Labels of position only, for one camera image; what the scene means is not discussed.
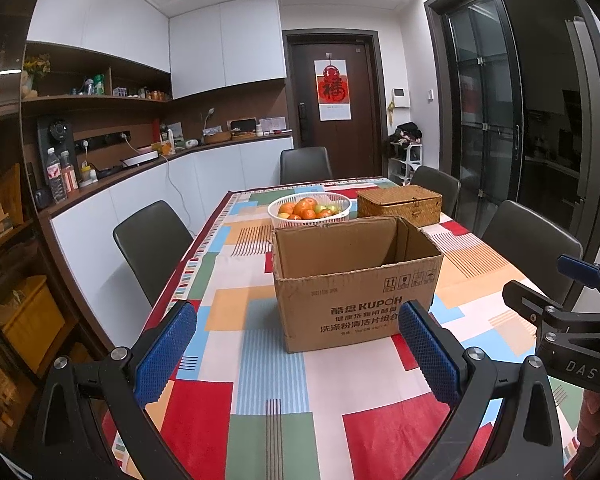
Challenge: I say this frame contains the dark cloth pile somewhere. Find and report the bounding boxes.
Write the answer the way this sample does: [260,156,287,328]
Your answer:
[385,122,423,146]

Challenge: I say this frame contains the white upper cabinets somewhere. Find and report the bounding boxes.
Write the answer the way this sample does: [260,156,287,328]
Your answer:
[26,0,287,101]

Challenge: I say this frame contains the white lower cabinets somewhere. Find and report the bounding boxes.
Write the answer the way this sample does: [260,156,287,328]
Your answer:
[50,135,295,321]

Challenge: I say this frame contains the sunflower bouquet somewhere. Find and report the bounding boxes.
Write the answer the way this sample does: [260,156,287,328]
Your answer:
[24,55,51,78]

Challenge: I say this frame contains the white plastic fruit basket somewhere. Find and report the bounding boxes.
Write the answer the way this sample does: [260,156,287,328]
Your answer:
[268,192,353,228]

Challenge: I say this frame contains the red label water bottle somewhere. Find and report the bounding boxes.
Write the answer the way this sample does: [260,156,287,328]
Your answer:
[45,147,66,203]

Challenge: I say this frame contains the pile of oranges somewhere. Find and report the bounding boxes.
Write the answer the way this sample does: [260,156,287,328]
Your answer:
[279,197,331,221]

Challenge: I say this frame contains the white cabinets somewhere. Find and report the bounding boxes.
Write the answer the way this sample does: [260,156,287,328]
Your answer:
[50,135,295,321]
[26,0,287,101]

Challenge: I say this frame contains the black glass sliding door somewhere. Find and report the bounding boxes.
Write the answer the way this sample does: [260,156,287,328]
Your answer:
[425,0,600,311]

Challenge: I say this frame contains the brown cardboard box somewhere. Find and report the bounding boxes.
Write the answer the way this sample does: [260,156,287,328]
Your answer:
[271,216,445,354]

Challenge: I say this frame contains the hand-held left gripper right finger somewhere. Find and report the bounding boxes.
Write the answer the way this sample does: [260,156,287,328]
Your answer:
[397,299,566,480]

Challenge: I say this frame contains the dark brown door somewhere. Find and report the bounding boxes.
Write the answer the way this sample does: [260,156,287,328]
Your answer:
[282,30,388,181]

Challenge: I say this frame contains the dark grey dining chair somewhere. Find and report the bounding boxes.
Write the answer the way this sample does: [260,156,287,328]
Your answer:
[280,146,333,186]
[410,165,462,218]
[112,200,195,308]
[481,200,584,311]

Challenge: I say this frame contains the dark wooden shelving unit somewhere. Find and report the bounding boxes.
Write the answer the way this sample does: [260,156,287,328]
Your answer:
[0,110,96,446]

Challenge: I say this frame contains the red white wall calendar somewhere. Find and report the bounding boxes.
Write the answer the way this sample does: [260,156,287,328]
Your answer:
[314,59,352,122]

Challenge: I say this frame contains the wicker lidded box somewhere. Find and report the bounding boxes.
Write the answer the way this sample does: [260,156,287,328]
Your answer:
[357,185,442,228]

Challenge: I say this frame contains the black wall outlet strip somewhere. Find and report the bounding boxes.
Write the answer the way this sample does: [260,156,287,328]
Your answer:
[74,130,131,151]

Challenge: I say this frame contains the black countertop appliance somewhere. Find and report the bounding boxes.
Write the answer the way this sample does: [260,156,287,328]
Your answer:
[36,116,78,183]

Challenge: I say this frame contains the small white rack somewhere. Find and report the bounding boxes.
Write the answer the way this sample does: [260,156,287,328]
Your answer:
[387,142,423,183]

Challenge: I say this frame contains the brown wall shelf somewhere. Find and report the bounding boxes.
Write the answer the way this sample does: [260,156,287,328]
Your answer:
[22,42,173,104]

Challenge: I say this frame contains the person's right hand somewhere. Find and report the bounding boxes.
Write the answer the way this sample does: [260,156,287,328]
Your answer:
[575,391,600,461]

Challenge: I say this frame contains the colourful patchwork tablecloth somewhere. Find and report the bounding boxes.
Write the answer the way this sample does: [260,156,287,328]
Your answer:
[100,176,581,480]

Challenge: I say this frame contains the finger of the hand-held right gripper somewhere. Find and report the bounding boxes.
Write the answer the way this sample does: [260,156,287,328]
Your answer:
[502,280,600,336]
[557,254,600,306]

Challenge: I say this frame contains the yellow storage crate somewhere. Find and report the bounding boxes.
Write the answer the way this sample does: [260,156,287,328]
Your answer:
[0,275,66,356]

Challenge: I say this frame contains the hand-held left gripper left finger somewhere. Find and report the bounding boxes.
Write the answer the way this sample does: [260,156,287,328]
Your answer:
[30,300,198,480]

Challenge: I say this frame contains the white flat cooker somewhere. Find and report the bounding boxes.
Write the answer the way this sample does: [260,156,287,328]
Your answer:
[120,152,161,167]

